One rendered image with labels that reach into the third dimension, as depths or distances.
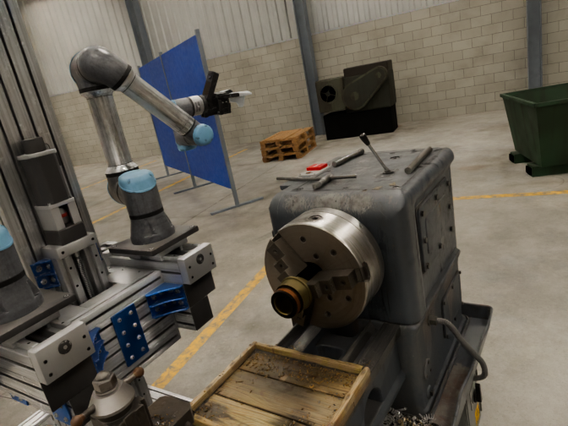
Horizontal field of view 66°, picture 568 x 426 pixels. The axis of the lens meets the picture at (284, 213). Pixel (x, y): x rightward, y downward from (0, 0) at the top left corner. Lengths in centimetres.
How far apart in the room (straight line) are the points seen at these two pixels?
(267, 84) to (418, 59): 386
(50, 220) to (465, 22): 1013
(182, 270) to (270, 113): 1081
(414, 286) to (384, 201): 26
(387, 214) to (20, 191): 106
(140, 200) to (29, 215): 32
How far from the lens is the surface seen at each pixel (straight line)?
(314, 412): 108
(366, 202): 123
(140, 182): 150
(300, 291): 109
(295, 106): 1183
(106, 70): 152
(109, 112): 163
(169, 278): 153
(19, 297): 130
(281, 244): 117
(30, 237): 152
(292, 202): 135
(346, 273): 110
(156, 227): 153
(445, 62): 1094
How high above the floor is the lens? 160
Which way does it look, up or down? 17 degrees down
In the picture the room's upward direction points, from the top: 11 degrees counter-clockwise
